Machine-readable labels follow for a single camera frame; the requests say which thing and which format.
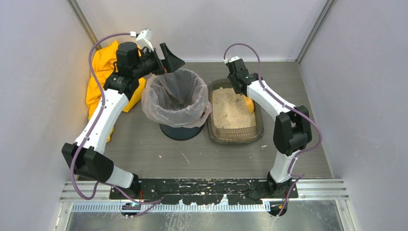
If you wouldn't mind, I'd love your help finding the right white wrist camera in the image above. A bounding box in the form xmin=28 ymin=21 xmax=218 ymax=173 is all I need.
xmin=223 ymin=56 xmax=240 ymax=64

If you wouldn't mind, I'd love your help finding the aluminium rail frame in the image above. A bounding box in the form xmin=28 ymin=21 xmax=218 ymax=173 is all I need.
xmin=60 ymin=179 xmax=349 ymax=216

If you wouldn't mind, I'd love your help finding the yellow cloth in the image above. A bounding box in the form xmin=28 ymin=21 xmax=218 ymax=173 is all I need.
xmin=85 ymin=40 xmax=148 ymax=143

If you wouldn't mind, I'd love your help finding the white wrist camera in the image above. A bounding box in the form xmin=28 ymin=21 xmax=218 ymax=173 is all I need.
xmin=223 ymin=56 xmax=240 ymax=64
xmin=129 ymin=28 xmax=154 ymax=51

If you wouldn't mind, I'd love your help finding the translucent trash bag liner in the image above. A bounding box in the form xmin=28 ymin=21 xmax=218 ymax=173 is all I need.
xmin=141 ymin=68 xmax=212 ymax=128

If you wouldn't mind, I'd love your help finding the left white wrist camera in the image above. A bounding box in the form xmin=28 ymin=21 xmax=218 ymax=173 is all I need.
xmin=129 ymin=28 xmax=154 ymax=51

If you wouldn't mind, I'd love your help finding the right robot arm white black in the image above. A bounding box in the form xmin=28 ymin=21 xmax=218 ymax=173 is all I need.
xmin=224 ymin=56 xmax=312 ymax=195

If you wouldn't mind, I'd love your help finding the black trash bin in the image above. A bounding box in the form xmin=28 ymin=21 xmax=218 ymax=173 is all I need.
xmin=159 ymin=124 xmax=204 ymax=141

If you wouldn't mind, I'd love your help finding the dark translucent litter box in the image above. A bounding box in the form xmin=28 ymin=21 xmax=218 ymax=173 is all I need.
xmin=207 ymin=79 xmax=264 ymax=144

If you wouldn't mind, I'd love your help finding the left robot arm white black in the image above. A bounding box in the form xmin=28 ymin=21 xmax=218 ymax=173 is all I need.
xmin=62 ymin=42 xmax=185 ymax=188

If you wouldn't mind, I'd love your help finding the orange plastic litter scoop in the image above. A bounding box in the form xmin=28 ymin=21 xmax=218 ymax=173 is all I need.
xmin=242 ymin=95 xmax=255 ymax=114

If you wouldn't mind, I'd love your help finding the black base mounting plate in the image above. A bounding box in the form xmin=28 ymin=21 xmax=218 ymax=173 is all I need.
xmin=109 ymin=178 xmax=298 ymax=205

